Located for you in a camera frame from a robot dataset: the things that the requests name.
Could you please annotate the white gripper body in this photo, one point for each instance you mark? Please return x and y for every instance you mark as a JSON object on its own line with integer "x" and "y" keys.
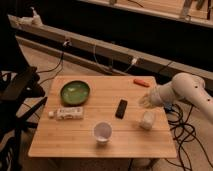
{"x": 145, "y": 102}

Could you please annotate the grey metal rail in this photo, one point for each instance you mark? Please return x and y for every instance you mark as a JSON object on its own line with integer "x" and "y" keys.
{"x": 109, "y": 50}

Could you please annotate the white tube with label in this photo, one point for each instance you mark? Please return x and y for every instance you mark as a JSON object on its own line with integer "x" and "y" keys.
{"x": 67, "y": 113}

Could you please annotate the white paper cup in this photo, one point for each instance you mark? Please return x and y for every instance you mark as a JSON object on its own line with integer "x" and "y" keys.
{"x": 102, "y": 132}

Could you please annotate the black chair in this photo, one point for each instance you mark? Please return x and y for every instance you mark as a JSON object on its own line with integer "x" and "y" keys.
{"x": 16, "y": 90}

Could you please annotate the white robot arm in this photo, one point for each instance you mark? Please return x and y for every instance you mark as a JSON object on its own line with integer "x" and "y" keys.
{"x": 182, "y": 86}

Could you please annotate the white spray bottle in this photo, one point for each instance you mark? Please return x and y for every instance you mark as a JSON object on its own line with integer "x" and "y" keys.
{"x": 34, "y": 20}

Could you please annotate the black eraser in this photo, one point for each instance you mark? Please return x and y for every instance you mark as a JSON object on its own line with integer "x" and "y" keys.
{"x": 121, "y": 109}

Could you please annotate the green bowl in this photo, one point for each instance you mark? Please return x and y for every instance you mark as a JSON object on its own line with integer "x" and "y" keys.
{"x": 74, "y": 93}

